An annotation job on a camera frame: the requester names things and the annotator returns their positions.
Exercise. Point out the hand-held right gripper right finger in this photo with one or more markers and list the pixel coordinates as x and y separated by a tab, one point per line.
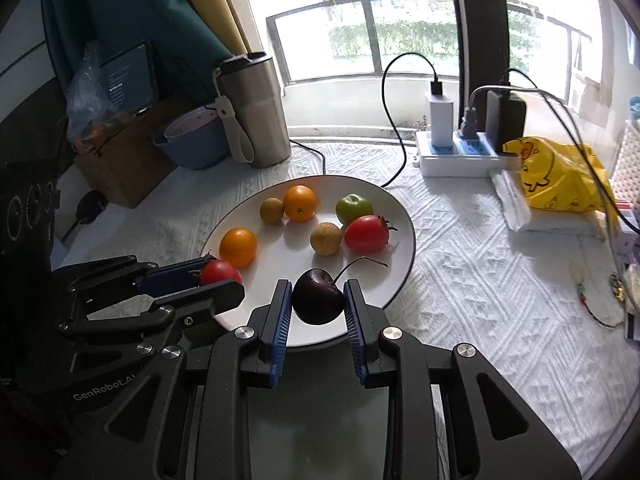
352	325

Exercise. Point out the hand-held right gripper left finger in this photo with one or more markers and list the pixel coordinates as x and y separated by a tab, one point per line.
280	320

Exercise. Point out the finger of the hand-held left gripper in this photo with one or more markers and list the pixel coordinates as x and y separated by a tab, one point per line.
200	302
170	277

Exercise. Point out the red cherry tomato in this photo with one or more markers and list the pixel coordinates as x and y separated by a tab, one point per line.
366	233
220	272

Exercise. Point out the dark red cherry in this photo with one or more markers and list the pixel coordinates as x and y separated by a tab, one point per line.
318	302

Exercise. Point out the small orange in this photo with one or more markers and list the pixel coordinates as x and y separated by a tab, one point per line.
238	246
300	203

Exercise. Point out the white plate with dark rim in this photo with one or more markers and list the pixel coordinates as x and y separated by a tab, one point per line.
295	252

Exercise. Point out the tan longan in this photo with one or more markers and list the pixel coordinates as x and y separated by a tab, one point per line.
326	238
272	209

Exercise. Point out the small green apple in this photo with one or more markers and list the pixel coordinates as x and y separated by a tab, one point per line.
354	208

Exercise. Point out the black round object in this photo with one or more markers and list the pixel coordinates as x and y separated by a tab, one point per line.
92	207

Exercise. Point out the brown cardboard box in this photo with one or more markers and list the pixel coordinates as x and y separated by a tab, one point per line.
130	165

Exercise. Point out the white textured tablecloth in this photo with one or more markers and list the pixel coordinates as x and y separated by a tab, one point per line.
475	310

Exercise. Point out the blue bowl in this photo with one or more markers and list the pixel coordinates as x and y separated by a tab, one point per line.
195	152

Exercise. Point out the white pink bowl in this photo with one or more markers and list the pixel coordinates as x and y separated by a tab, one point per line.
192	125

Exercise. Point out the white power strip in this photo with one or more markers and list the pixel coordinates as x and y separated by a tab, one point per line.
450	162

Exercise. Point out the clear plastic bag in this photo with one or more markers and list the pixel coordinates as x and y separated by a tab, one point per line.
85	105

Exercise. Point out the white tissue pack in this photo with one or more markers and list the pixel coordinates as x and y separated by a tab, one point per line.
520	210

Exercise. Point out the black tablet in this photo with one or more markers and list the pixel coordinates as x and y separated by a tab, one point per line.
130	77

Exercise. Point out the white charger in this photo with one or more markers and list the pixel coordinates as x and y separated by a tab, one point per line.
440	120

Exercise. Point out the grey power plug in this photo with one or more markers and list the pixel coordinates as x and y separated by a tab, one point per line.
471	125

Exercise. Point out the yellow plastic bag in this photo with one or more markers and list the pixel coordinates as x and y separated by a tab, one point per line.
560	180

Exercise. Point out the black charger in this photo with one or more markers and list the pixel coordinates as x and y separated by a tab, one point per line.
505	120

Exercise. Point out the teal curtain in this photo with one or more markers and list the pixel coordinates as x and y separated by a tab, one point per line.
150	10

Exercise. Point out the yellow curtain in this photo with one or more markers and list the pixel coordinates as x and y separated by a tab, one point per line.
220	0

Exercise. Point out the balcony railing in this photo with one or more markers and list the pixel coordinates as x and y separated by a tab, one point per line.
373	35

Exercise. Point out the white perforated basket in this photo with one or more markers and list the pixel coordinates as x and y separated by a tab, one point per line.
630	170

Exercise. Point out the black window frame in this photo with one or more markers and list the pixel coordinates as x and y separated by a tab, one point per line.
480	35

